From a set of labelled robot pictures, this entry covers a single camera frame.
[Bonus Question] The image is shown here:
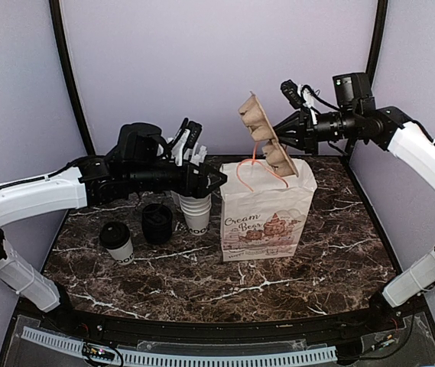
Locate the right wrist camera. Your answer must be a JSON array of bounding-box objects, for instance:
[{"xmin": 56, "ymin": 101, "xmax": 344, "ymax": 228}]
[{"xmin": 333, "ymin": 72, "xmax": 376, "ymax": 115}]

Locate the stack of white paper cups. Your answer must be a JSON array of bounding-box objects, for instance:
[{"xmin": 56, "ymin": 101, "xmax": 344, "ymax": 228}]
[{"xmin": 180, "ymin": 195, "xmax": 212, "ymax": 236}]

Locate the bundle of wrapped white straws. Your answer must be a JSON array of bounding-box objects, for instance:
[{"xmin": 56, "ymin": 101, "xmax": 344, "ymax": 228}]
[{"xmin": 167, "ymin": 132, "xmax": 207, "ymax": 166}]

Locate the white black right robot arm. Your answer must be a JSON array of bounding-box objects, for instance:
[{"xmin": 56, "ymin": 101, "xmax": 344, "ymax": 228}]
[{"xmin": 274, "ymin": 73, "xmax": 435, "ymax": 332}]

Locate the single black cup lid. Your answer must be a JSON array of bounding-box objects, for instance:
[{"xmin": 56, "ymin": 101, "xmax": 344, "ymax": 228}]
[{"xmin": 99, "ymin": 222, "xmax": 130, "ymax": 250}]

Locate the grey slotted cable duct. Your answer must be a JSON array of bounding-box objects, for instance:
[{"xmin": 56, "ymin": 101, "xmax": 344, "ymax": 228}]
[{"xmin": 21, "ymin": 326, "xmax": 338, "ymax": 366}]

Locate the stack of black cup lids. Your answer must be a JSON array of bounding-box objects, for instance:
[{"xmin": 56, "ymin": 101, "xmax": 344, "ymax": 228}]
[{"xmin": 141, "ymin": 203, "xmax": 173, "ymax": 245}]

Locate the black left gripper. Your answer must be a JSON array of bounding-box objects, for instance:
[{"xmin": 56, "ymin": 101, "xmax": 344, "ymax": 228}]
[{"xmin": 127, "ymin": 158, "xmax": 228, "ymax": 198}]

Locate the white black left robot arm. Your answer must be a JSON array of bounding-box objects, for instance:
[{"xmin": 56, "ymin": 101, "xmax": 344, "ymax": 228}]
[{"xmin": 0, "ymin": 156, "xmax": 227, "ymax": 333}]

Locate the brown cardboard cup carrier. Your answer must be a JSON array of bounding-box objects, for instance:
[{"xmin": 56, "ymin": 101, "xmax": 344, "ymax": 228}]
[{"xmin": 238, "ymin": 93, "xmax": 299, "ymax": 177}]

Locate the single white paper cup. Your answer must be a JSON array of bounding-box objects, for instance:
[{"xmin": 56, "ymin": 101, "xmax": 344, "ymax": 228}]
[{"xmin": 107, "ymin": 239, "xmax": 134, "ymax": 265}]

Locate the black corner post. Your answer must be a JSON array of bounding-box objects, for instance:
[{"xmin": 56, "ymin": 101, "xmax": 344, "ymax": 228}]
[
  {"xmin": 345, "ymin": 0, "xmax": 390, "ymax": 158},
  {"xmin": 48, "ymin": 0, "xmax": 96, "ymax": 155}
]

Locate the black left corner post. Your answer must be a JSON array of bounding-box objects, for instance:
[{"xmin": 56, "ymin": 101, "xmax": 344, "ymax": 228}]
[{"xmin": 48, "ymin": 0, "xmax": 96, "ymax": 155}]

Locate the printed paper takeout bag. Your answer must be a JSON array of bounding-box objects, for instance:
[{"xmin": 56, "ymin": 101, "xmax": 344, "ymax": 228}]
[{"xmin": 220, "ymin": 158, "xmax": 317, "ymax": 261}]

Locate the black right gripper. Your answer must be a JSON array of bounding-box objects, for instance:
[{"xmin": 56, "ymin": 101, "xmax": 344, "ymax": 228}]
[{"xmin": 268, "ymin": 106, "xmax": 359, "ymax": 155}]

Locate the black right corner post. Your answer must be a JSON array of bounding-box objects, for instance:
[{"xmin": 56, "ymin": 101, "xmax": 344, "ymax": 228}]
[{"xmin": 345, "ymin": 0, "xmax": 390, "ymax": 158}]

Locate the black front table rail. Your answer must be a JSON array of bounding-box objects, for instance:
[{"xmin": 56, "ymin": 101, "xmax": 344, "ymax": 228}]
[{"xmin": 43, "ymin": 284, "xmax": 424, "ymax": 345}]

